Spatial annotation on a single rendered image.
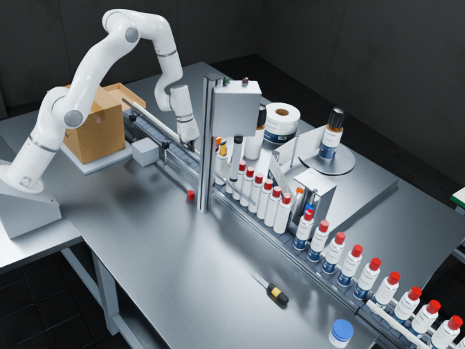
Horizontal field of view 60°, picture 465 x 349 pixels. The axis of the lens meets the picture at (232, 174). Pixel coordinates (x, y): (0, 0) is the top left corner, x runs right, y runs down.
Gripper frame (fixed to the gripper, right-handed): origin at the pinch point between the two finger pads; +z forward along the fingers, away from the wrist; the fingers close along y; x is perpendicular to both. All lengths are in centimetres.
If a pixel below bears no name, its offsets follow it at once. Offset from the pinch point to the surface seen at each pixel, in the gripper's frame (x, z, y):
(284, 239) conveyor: -61, 29, -2
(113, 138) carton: 28.2, -10.0, -26.0
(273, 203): -57, 12, -3
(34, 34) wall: 240, -56, 18
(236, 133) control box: -50, -20, -10
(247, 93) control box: -56, -36, -9
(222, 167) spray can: -24.7, 3.8, -1.3
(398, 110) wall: 21, 60, 249
